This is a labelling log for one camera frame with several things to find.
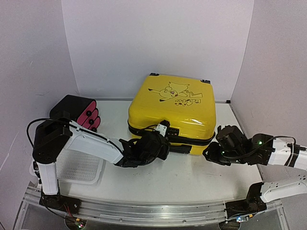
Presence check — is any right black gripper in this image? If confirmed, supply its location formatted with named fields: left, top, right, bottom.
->
left=203, top=142, right=246, bottom=166

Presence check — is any yellow Pikachu suitcase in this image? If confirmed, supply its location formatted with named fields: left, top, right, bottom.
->
left=128, top=73, right=216, bottom=155

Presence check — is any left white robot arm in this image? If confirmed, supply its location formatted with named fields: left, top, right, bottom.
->
left=28, top=113, right=191, bottom=209

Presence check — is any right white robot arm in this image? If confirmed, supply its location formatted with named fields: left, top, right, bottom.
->
left=203, top=131, right=307, bottom=217

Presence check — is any black pink drawer organizer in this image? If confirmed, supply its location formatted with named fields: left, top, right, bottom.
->
left=49, top=95, right=101, bottom=132

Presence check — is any white plastic basket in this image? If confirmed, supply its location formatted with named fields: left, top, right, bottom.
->
left=29, top=148, right=106, bottom=185

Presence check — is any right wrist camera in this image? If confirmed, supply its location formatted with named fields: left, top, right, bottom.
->
left=216, top=125, right=248, bottom=148

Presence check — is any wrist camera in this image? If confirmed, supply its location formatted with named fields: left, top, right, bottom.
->
left=154, top=120, right=170, bottom=137
left=216, top=125, right=248, bottom=148

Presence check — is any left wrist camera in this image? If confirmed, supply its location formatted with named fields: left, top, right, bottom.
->
left=154, top=120, right=170, bottom=137

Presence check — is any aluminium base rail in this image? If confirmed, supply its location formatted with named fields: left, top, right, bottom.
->
left=24, top=187, right=236, bottom=227

